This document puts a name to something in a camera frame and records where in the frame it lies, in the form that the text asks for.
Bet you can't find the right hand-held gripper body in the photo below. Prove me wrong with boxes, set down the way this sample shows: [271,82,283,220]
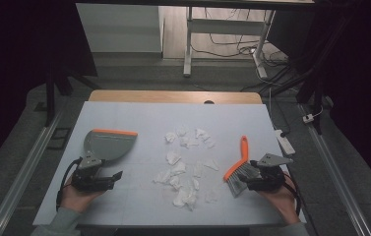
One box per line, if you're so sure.
[246,152,294,193]

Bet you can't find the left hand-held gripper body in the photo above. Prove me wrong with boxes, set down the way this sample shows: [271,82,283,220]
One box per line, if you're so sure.
[71,152,109,193]

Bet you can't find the orange brush with grey bristles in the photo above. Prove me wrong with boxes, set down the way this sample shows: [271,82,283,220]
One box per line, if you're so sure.
[222,135,260,199]

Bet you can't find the white paper scraps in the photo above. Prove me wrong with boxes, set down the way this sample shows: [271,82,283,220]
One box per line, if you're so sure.
[153,125,220,211]

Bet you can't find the person's left hand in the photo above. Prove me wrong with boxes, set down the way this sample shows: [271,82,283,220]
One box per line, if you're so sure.
[59,176,106,214]

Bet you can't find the person's right hand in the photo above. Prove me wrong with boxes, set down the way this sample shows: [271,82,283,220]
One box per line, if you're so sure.
[257,171,303,226]

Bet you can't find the grey dustpan with orange edge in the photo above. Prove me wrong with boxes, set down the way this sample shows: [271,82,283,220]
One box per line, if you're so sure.
[83,128,139,163]

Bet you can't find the white power strip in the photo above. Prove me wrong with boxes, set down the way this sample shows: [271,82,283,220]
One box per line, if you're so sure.
[274,129,296,156]

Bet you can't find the black floor plate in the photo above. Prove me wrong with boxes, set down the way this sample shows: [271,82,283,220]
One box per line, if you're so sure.
[46,127,73,151]

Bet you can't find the white table cover board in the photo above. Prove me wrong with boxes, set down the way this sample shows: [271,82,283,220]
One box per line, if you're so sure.
[32,100,307,228]

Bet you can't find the black metal stand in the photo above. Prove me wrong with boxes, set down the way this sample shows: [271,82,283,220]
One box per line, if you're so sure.
[41,58,93,128]
[265,62,329,136]

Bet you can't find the white cabinet panel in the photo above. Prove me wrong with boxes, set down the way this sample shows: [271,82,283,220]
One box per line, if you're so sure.
[76,3,165,54]

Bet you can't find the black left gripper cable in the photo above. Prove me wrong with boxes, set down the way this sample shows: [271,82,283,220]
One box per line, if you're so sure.
[55,156,85,211]

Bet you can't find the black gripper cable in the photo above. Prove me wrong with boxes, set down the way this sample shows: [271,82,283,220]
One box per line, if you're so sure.
[55,156,85,211]
[282,171,303,217]

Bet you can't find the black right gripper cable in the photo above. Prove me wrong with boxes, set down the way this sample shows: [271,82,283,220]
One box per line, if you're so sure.
[282,171,303,217]

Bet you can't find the aluminium floor rail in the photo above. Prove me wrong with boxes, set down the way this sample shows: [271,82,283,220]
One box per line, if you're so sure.
[298,103,371,236]
[0,109,63,236]

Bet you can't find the black floor cables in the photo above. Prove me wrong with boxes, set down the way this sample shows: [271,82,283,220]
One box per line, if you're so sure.
[191,7,290,62]

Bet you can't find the white desk frame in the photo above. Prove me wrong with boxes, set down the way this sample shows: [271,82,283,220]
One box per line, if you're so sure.
[182,6,277,80]

